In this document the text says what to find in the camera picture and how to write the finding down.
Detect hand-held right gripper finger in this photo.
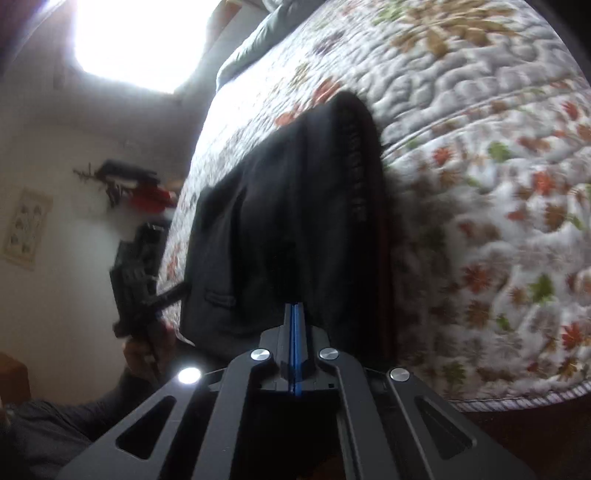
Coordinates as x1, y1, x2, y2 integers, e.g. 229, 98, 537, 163
295, 301, 536, 480
55, 302, 295, 480

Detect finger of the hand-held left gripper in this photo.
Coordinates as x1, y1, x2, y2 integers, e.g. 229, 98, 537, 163
148, 281, 191, 318

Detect black pants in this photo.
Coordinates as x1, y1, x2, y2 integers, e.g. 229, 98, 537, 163
179, 91, 394, 370

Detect person's left forearm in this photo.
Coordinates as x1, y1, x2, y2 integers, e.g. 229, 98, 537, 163
0, 369, 160, 480

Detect person's left hand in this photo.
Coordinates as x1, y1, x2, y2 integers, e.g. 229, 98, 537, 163
122, 323, 179, 381

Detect red garment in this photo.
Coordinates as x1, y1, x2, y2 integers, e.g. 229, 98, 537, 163
131, 181, 180, 214

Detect brown wooden furniture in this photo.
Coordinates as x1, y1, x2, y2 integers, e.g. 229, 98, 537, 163
0, 352, 31, 408

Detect bright window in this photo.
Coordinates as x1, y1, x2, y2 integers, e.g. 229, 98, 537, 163
69, 0, 223, 95

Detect grey comforter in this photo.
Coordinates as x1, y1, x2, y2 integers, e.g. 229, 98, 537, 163
216, 0, 306, 89

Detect floral quilted bedspread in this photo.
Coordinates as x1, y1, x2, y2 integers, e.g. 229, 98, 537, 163
157, 0, 591, 414

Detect dark wall coat rack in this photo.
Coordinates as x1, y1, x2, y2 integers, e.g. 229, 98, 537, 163
73, 159, 160, 212

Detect wall poster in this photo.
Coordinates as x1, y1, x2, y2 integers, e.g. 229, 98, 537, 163
2, 187, 54, 271

